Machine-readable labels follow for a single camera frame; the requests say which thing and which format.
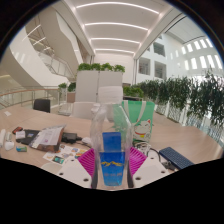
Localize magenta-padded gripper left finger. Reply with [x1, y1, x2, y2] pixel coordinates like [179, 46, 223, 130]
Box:
[56, 147, 98, 189]

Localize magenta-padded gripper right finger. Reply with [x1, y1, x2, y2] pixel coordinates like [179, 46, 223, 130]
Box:
[128, 146, 173, 188]

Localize clear blue-label water bottle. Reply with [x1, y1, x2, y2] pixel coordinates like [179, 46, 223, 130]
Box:
[89, 85, 133, 190]

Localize colourful sticker sheet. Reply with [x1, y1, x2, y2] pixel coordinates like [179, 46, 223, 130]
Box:
[42, 144, 88, 166]

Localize black power adapter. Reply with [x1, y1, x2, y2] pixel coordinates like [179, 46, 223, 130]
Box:
[61, 132, 78, 144]

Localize green tote bag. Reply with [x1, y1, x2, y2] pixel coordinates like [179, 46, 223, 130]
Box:
[113, 99, 156, 144]

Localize small teal box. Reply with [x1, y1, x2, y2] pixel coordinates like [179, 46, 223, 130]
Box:
[15, 145, 28, 153]

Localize black tablet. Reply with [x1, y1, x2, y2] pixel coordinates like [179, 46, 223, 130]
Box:
[16, 129, 40, 146]

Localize black office chair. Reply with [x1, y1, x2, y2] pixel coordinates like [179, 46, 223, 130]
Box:
[32, 98, 52, 114]

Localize white remote device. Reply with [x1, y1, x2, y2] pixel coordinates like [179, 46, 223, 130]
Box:
[0, 128, 8, 148]

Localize low shelf with plants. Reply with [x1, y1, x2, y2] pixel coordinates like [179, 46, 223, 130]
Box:
[122, 85, 145, 101]

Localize small planter with plants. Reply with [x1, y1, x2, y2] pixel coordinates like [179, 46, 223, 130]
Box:
[57, 82, 77, 103]

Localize row of green plants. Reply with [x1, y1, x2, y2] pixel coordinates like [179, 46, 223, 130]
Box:
[133, 71, 224, 141]

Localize white planter cabinet with plants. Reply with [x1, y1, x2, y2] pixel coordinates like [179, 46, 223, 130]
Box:
[74, 62, 127, 103]

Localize ceiling light strips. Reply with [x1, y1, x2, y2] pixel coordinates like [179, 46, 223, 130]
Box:
[74, 0, 161, 56]

